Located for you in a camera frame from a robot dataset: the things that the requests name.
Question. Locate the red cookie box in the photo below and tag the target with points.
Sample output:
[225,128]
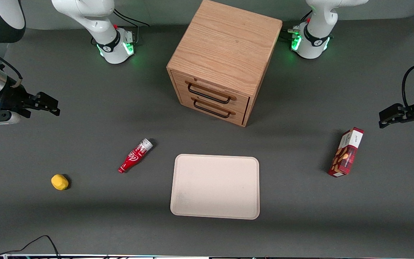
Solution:
[347,153]

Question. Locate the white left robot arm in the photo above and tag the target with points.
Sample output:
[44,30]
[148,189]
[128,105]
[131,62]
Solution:
[316,28]

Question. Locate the beige plastic tray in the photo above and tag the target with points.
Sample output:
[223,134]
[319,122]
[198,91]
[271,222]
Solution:
[215,187]

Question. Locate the red cola bottle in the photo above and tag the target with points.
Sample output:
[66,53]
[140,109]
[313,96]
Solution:
[133,158]

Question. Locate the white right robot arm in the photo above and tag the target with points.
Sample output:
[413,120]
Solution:
[99,21]

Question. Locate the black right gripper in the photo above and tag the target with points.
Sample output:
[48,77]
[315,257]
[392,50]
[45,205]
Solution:
[8,98]

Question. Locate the yellow lemon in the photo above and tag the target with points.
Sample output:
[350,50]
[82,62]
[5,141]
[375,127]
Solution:
[59,182]

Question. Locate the wooden two-drawer cabinet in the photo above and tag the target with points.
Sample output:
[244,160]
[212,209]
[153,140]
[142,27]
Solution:
[225,43]

